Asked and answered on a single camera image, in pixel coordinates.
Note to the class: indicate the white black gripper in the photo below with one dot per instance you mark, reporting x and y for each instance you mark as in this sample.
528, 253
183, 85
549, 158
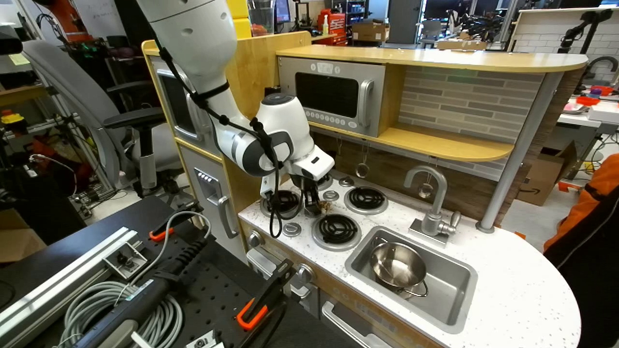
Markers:
305, 172

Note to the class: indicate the small brown object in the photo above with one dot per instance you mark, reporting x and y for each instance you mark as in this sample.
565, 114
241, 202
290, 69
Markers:
317, 210

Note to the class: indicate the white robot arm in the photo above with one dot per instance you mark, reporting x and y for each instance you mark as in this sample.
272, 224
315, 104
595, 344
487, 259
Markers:
197, 40

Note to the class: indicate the back left stove burner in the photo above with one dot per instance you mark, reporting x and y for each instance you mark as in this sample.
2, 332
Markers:
325, 183

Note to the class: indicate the stove burner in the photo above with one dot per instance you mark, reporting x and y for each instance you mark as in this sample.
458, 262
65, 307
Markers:
365, 201
325, 183
334, 233
282, 204

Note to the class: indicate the front left stove burner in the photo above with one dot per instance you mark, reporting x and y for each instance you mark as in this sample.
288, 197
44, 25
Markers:
282, 204

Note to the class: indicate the front right stove burner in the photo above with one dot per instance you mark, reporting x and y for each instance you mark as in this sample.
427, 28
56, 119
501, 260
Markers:
334, 233

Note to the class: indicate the back right stove burner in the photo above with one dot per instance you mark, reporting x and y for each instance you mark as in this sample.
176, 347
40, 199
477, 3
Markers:
365, 201

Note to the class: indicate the small steel pot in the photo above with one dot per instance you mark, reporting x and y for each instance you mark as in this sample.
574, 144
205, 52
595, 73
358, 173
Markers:
398, 268

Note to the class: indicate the hanging silver ladle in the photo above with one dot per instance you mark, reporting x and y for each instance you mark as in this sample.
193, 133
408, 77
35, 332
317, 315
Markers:
361, 168

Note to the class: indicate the grey toy microwave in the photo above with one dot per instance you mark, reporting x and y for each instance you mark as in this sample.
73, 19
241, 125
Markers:
336, 94

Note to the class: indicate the grey lower cabinet door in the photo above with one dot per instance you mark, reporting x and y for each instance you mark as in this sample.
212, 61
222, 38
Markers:
216, 208

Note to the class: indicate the wooden toy kitchen unit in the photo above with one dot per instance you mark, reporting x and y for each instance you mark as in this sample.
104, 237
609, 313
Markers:
520, 301

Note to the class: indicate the silver toy faucet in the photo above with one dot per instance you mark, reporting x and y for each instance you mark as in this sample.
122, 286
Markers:
431, 224

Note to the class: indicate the grey toy oven door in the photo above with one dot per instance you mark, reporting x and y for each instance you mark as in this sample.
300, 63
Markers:
185, 117

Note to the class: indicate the orange black clamp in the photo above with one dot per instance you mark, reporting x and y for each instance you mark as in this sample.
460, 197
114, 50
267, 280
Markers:
255, 311

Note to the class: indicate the grey office chair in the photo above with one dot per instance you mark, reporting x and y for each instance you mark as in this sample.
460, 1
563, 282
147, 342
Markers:
127, 144

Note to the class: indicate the colourful block cube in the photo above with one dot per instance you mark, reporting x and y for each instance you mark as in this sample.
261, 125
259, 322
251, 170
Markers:
240, 19

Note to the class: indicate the cardboard box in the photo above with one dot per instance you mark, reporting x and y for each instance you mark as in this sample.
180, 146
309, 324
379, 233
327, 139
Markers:
545, 172

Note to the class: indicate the grey support pole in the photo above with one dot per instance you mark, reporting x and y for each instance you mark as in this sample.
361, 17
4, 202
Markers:
549, 85

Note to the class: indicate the orange black jacket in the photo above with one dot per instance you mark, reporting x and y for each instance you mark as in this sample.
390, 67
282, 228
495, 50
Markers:
586, 253

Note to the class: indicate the aluminium extrusion rail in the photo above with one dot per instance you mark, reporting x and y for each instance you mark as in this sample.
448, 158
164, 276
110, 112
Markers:
13, 320

